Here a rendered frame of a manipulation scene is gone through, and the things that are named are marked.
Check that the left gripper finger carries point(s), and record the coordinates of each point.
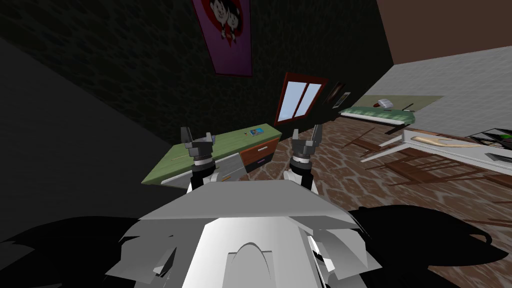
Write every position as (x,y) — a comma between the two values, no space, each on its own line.
(208,137)
(186,135)

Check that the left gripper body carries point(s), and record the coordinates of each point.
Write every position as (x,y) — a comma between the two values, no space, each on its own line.
(200,148)

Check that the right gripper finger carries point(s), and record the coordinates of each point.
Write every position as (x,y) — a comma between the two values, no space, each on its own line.
(296,134)
(317,134)

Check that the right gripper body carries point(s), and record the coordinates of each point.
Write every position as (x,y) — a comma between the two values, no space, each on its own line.
(303,148)

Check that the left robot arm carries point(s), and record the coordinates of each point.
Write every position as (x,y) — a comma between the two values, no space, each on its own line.
(201,170)

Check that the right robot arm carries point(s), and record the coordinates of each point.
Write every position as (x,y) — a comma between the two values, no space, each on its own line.
(300,174)

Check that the green-topped desk with drawers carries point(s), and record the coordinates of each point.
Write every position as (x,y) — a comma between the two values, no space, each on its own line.
(236,146)

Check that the red-framed window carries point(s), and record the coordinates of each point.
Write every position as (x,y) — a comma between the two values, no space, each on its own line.
(300,98)

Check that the blue book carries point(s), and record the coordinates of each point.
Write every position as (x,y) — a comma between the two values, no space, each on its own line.
(256,131)

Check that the bed with green cover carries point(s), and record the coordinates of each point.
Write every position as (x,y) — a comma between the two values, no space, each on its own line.
(378,114)

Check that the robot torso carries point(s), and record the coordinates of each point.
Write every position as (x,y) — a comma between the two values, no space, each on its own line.
(256,224)

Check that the purple cartoon poster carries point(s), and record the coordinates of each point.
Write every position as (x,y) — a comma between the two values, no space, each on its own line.
(228,38)

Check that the brown wooden chair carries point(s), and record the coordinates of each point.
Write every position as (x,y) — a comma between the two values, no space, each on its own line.
(424,170)

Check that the white table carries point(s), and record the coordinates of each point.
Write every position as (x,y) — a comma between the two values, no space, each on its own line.
(448,152)

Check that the small grey wall picture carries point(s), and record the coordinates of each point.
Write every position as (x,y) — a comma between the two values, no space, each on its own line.
(342,99)

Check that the dark framed wall picture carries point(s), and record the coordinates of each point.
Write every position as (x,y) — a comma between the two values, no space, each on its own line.
(335,92)

